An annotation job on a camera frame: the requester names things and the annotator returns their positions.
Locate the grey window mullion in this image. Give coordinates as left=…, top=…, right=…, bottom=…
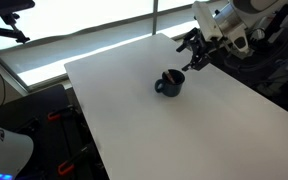
left=151, top=0, right=161, bottom=35

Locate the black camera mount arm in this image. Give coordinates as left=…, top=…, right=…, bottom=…
left=0, top=0, right=36, bottom=44

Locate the black clamp with orange handle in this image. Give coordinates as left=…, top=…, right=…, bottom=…
left=46, top=104, right=80, bottom=122
left=56, top=143, right=98, bottom=177

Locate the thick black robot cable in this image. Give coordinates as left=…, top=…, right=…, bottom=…
left=223, top=29, right=288, bottom=73

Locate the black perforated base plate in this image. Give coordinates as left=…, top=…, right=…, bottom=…
left=0, top=83, right=100, bottom=180

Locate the dark blue enamel mug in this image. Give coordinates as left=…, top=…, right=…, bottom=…
left=154, top=68, right=186, bottom=98

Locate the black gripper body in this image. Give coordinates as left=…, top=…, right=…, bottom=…
left=193, top=30, right=219, bottom=58

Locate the grey office chair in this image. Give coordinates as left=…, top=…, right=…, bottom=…
left=255, top=56, right=288, bottom=98

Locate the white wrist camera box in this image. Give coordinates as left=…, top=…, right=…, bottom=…
left=191, top=1, right=224, bottom=43

